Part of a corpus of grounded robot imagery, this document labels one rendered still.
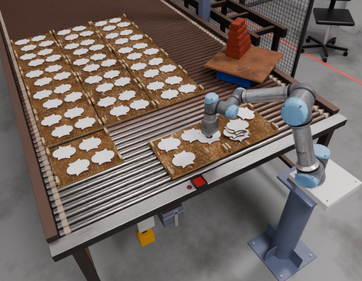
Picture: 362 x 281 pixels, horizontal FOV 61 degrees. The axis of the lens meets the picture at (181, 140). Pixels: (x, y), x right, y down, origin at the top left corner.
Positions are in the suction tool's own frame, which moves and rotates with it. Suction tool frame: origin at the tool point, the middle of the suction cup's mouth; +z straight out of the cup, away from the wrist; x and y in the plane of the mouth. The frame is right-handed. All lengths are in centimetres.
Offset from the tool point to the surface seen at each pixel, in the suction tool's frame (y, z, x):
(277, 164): -103, 104, 5
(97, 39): -39, 11, -187
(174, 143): 12.2, 9.4, -19.3
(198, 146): 2.6, 10.3, -6.4
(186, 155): 14.5, 9.3, -5.2
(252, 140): -25.6, 10.1, 15.3
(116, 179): 56, 13, -24
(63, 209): 89, 13, -28
